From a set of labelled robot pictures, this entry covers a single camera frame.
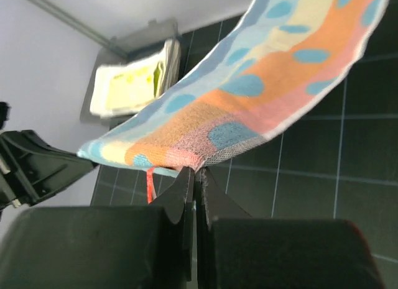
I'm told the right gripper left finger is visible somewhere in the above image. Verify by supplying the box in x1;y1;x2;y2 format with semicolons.
1;167;195;288

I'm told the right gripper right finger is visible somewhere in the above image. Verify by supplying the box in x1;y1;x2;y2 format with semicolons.
195;168;385;288

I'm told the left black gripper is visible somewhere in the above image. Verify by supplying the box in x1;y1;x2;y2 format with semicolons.
0;101;98;208

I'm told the white pink towel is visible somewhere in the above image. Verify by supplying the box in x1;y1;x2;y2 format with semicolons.
88;37;183;119

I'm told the blue patterned towel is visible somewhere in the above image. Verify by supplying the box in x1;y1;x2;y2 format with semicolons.
77;0;389;176

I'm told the yellow patterned towel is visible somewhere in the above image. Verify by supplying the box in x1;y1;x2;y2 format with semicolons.
105;62;165;110

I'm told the clear plastic bin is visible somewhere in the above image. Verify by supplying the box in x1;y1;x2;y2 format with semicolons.
80;18;182;125

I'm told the left aluminium frame post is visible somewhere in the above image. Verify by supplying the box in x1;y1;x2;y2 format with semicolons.
26;0;127;58

